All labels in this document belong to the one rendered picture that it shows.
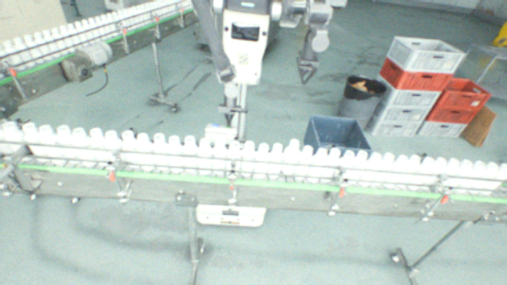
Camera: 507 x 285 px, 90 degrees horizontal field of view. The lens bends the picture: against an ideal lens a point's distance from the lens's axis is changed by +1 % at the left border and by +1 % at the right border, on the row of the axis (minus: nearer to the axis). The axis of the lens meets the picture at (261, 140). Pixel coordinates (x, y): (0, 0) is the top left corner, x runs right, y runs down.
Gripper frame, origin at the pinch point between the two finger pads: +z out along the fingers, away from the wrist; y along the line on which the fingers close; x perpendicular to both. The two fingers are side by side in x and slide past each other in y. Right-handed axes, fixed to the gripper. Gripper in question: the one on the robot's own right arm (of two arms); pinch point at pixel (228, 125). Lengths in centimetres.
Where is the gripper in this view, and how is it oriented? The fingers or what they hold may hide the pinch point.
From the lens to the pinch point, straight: 118.7
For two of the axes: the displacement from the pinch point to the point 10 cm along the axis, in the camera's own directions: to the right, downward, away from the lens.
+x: -0.5, -3.4, 9.4
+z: -1.0, 9.4, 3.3
